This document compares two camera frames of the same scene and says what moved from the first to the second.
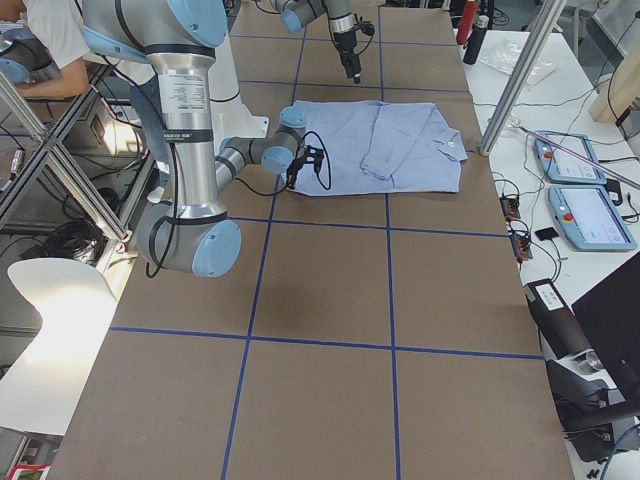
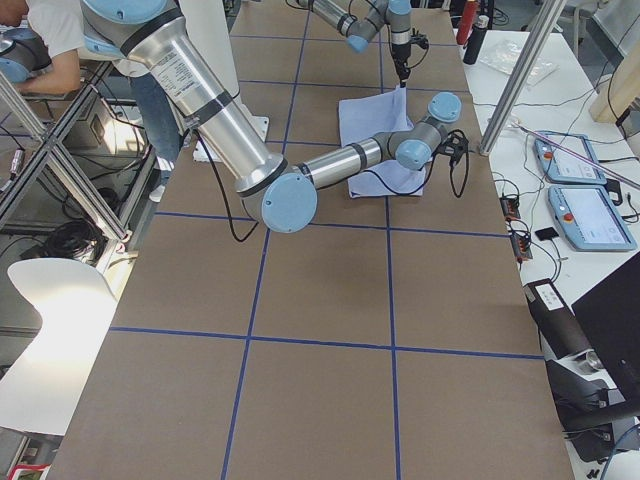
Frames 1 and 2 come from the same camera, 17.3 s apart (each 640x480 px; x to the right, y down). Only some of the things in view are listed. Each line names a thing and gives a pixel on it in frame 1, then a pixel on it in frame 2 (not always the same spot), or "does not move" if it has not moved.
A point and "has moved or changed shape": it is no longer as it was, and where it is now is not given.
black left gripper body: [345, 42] -> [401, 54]
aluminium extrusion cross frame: [52, 143] does not move
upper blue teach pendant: [561, 166] does not move
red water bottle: [467, 21] does not move
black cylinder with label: [558, 325] does not move
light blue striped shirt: [380, 146] has moved or changed shape
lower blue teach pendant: [588, 218] does not move
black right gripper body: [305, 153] -> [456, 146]
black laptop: [610, 316] does not move
